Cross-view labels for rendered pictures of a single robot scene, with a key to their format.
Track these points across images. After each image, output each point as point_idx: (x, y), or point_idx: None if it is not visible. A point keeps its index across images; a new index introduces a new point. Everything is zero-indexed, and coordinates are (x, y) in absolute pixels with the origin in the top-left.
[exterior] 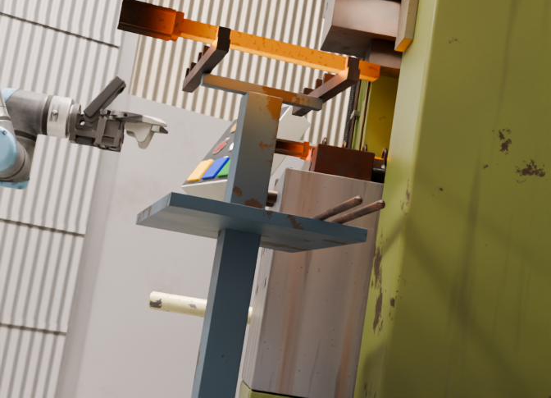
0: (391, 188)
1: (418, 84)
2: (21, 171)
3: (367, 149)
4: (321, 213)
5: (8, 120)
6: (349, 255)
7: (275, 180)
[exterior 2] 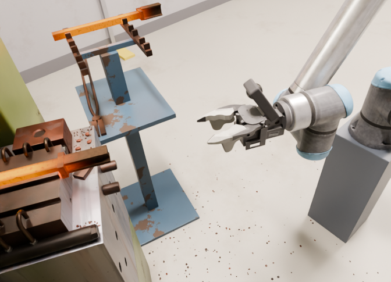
0: (28, 125)
1: (6, 54)
2: (291, 134)
3: None
4: (91, 78)
5: (288, 90)
6: None
7: (96, 224)
